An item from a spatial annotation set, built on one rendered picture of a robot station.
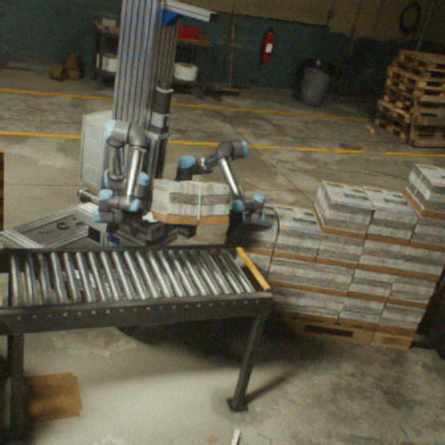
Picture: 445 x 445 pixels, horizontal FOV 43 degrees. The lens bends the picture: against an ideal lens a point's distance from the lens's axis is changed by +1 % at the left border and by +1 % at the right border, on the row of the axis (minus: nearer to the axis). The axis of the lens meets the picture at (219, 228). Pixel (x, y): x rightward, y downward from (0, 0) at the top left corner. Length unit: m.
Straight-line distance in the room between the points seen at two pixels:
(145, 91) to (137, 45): 0.27
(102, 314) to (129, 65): 1.58
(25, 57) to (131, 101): 6.22
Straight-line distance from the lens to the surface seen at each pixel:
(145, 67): 3.48
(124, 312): 2.73
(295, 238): 3.72
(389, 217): 3.78
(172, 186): 3.05
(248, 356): 3.19
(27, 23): 9.61
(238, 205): 3.34
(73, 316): 2.68
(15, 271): 2.91
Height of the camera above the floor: 2.40
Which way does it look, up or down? 27 degrees down
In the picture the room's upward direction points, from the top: 12 degrees clockwise
